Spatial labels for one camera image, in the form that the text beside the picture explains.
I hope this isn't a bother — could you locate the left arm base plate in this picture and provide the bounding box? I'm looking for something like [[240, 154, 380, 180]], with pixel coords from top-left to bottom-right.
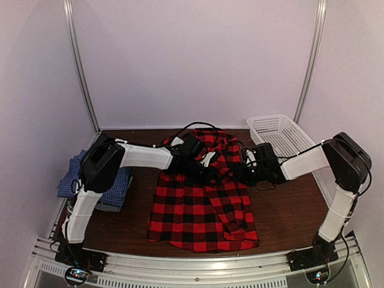
[[55, 249, 107, 272]]

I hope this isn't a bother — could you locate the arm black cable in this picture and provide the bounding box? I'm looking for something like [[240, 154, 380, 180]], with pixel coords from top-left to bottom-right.
[[68, 121, 223, 211], [239, 146, 373, 283]]

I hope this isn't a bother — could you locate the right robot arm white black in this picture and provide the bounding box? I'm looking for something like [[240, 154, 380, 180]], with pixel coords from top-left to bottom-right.
[[233, 132, 372, 265]]

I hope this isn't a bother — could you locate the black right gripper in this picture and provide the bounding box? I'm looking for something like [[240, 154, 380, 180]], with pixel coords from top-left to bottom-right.
[[226, 162, 268, 187]]

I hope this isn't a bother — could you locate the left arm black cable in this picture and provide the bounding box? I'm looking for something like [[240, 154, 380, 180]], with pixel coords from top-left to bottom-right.
[[68, 121, 223, 211]]

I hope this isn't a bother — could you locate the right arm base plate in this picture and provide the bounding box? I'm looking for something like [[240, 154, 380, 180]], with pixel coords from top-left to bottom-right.
[[286, 247, 339, 272]]

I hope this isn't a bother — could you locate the circuit board with leds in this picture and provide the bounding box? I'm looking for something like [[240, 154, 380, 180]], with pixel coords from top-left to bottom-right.
[[64, 267, 90, 286], [305, 268, 330, 285]]

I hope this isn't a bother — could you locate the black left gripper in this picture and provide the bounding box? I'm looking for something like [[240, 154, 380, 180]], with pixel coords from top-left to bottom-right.
[[184, 157, 221, 186]]

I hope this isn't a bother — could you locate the grey folded shirt underneath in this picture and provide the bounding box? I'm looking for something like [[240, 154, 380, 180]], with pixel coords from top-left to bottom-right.
[[95, 173, 134, 213]]

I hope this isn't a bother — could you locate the aluminium corner post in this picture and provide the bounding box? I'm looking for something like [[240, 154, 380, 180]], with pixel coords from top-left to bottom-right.
[[62, 0, 100, 133], [293, 0, 327, 124]]

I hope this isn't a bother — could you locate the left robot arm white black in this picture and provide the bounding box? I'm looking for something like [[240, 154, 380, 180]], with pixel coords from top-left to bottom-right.
[[58, 134, 220, 266]]

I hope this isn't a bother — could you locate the blue checked folded shirt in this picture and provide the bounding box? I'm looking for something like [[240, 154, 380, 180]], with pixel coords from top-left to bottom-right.
[[57, 150, 133, 206]]

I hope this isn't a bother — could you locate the left circuit board with LEDs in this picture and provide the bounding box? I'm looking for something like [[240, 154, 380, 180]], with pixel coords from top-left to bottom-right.
[[64, 267, 90, 286]]

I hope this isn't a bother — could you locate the right aluminium corner post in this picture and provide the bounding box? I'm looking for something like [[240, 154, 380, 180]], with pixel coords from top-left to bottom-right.
[[293, 0, 327, 124]]

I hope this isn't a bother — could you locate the red black plaid shirt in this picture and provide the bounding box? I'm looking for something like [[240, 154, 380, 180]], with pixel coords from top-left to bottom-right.
[[146, 130, 260, 253]]

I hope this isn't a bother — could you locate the front aluminium frame rail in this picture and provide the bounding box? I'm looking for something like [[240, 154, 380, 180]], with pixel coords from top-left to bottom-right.
[[21, 236, 373, 287]]

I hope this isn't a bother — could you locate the white plastic basket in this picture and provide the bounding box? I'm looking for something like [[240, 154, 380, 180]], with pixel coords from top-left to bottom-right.
[[246, 114, 315, 162]]

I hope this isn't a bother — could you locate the left aluminium corner post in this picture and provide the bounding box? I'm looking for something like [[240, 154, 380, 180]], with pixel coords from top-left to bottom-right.
[[62, 0, 100, 133]]

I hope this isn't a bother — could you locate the right circuit board with LEDs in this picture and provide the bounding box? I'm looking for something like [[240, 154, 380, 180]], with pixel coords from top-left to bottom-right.
[[305, 268, 330, 285]]

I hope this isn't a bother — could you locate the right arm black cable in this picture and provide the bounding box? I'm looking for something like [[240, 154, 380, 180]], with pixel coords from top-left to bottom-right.
[[239, 146, 373, 283]]

